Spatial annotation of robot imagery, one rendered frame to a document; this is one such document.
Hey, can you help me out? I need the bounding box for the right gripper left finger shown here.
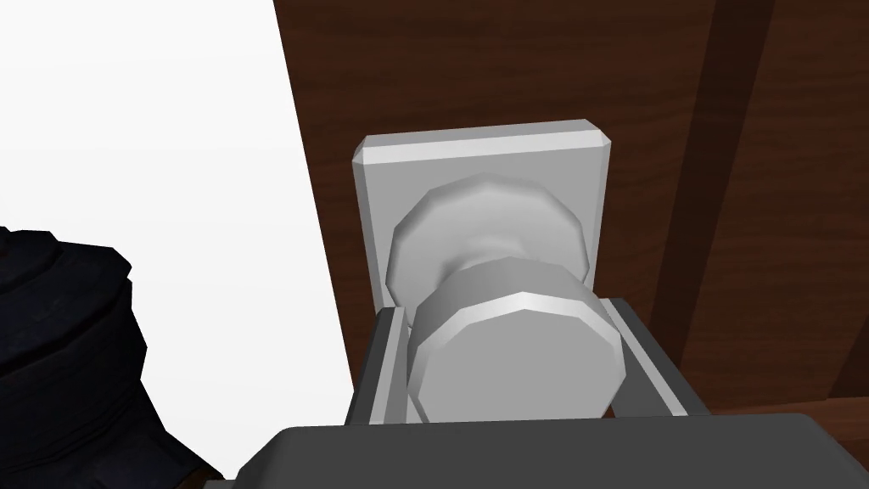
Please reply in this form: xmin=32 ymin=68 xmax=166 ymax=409
xmin=345 ymin=305 xmax=423 ymax=427

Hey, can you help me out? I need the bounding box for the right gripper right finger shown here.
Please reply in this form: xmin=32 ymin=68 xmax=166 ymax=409
xmin=600 ymin=296 xmax=711 ymax=419

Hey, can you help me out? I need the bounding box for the grey round door knob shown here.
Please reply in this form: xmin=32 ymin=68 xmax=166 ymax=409
xmin=352 ymin=119 xmax=628 ymax=424

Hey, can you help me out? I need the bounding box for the brown wooden door leaf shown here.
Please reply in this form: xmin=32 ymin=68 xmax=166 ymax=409
xmin=272 ymin=0 xmax=869 ymax=469

